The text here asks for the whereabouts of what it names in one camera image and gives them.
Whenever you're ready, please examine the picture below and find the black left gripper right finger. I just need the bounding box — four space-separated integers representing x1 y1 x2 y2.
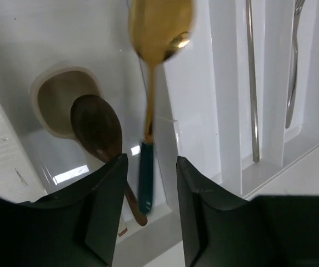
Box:
176 156 319 266

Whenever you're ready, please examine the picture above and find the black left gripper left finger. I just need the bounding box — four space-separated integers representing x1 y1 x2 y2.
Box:
0 154 128 266

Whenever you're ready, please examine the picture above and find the metal chopstick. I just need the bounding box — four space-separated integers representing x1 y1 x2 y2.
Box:
246 0 260 163

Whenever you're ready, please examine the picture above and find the gold spoon green handle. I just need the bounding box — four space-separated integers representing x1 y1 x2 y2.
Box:
128 1 195 215

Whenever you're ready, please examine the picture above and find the silver fork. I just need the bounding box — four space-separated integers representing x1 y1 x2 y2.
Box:
285 0 305 128

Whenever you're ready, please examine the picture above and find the white cutlery tray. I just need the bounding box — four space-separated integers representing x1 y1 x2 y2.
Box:
0 0 319 267

